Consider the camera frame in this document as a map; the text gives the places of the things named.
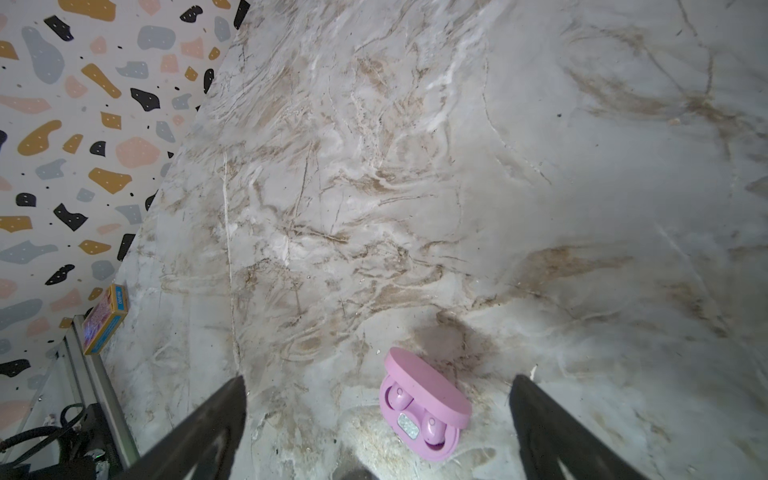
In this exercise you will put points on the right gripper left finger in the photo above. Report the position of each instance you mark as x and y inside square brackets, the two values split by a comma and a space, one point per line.
[204, 445]

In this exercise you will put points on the pink earbud charging case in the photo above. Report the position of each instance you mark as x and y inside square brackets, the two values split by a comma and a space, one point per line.
[433, 394]

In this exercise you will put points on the pink earbud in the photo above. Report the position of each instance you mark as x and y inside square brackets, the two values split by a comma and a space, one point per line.
[397, 398]
[433, 431]

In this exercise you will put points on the colourful packet at wall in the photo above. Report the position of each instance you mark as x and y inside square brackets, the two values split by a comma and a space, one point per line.
[103, 320]

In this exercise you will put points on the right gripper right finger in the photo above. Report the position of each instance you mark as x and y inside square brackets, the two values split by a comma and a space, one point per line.
[552, 442]

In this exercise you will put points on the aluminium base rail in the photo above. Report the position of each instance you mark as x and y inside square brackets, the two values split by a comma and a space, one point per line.
[76, 393]

